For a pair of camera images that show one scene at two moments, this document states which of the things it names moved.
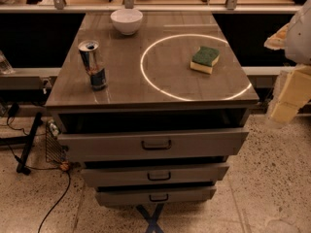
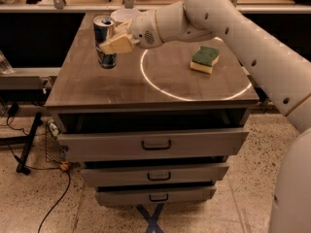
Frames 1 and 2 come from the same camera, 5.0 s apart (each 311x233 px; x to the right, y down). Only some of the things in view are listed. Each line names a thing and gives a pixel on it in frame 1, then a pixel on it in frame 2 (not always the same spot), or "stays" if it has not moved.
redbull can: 87,50 → 104,30
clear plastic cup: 5,66 stays
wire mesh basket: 54,152 stays
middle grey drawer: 154,175 stays
